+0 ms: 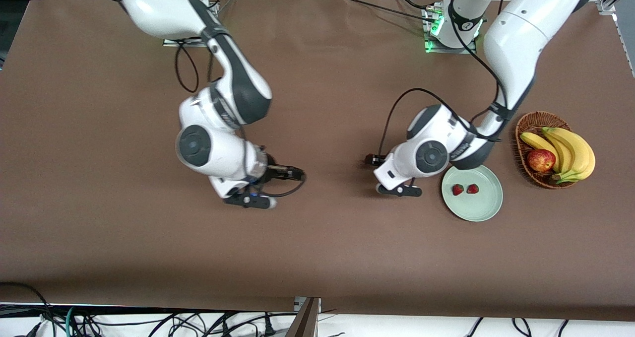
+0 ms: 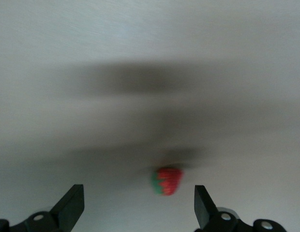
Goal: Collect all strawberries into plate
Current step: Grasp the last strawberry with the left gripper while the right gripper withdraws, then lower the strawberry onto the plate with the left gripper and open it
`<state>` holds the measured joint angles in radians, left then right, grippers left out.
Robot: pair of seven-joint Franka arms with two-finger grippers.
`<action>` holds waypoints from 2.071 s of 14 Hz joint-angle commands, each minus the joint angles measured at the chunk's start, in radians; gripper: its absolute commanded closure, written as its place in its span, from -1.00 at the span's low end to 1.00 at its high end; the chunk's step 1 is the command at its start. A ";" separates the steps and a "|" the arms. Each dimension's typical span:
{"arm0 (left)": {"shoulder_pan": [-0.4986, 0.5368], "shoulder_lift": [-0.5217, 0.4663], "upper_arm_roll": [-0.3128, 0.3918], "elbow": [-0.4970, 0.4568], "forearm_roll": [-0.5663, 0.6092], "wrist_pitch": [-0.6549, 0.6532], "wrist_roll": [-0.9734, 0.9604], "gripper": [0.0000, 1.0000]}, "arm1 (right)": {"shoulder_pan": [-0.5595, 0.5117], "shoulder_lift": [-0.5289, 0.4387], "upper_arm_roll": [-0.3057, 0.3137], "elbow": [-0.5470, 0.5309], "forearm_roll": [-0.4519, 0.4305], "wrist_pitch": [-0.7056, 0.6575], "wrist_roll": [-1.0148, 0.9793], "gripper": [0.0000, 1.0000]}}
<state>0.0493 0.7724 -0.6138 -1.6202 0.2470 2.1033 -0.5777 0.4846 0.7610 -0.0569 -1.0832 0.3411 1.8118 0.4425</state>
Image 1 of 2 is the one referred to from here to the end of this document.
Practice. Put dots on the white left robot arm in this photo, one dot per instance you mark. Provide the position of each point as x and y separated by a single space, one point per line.
521 34

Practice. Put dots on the brown wicker basket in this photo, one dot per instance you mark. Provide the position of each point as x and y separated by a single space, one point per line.
533 121

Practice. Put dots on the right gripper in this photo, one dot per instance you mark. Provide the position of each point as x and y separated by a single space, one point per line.
274 171

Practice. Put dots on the red strawberry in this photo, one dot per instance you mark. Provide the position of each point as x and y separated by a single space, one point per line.
457 189
473 188

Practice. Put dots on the red apple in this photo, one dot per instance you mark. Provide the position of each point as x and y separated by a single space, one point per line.
540 160

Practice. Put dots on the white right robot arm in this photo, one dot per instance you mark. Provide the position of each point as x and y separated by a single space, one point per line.
154 4

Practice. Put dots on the mint green round plate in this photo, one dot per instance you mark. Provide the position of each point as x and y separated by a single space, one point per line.
476 208

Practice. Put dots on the brown table cover cloth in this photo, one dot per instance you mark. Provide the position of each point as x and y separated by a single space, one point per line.
347 252

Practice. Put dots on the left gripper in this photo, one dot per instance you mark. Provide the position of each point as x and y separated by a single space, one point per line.
375 159

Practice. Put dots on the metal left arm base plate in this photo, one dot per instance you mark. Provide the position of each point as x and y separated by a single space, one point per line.
441 50

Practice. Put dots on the yellow banana bunch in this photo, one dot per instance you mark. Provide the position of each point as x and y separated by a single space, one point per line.
578 153

